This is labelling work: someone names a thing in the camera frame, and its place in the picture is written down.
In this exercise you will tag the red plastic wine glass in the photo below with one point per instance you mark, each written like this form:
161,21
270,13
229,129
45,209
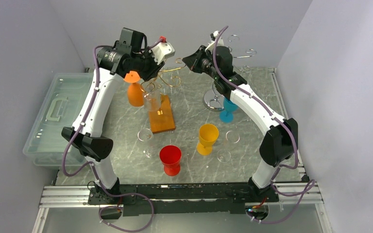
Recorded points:
170,157

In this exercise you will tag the clear plastic storage bin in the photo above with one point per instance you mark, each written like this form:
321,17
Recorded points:
61,106

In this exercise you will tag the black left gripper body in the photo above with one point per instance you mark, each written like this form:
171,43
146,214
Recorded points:
145,64

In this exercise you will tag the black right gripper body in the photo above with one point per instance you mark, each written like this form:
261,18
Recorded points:
213,74

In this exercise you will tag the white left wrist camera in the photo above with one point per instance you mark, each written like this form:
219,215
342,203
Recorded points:
162,50

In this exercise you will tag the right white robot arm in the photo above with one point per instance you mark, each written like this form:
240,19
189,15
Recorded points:
280,140

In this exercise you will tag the orange plastic wine glass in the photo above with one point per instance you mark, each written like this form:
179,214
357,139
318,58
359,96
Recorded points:
134,92

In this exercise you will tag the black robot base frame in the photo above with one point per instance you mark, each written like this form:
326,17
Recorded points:
146,206

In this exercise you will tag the yellow plastic wine glass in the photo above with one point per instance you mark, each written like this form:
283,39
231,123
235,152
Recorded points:
208,135

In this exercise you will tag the gold wire rack wooden base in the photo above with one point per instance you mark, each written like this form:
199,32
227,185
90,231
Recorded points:
162,120

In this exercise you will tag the chrome wire glass rack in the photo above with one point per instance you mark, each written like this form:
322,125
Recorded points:
212,99

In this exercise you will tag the blue plastic wine glass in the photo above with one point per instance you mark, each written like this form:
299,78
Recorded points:
227,115

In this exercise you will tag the clear wine glass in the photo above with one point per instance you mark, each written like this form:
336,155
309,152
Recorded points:
230,141
146,140
151,96

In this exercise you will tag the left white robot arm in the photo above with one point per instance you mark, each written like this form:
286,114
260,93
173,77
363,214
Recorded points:
130,52

